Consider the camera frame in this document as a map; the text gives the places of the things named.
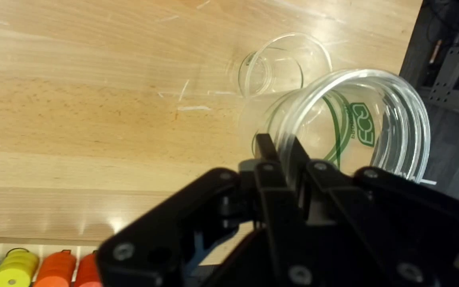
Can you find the black metal truss frame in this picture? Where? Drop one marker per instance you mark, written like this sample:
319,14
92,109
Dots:
454,74

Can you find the orange-red toy ball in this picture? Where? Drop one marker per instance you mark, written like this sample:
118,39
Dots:
54,269
88,272

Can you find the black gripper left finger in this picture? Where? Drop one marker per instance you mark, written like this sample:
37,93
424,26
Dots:
271,213

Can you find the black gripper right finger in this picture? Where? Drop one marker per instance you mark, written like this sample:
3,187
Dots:
378,229

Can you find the clear plastic cup green logo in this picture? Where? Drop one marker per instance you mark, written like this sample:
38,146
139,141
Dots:
285,69
346,74
362,124
405,133

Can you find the yellow toy disc stack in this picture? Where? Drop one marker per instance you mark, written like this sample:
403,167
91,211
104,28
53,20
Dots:
16,267

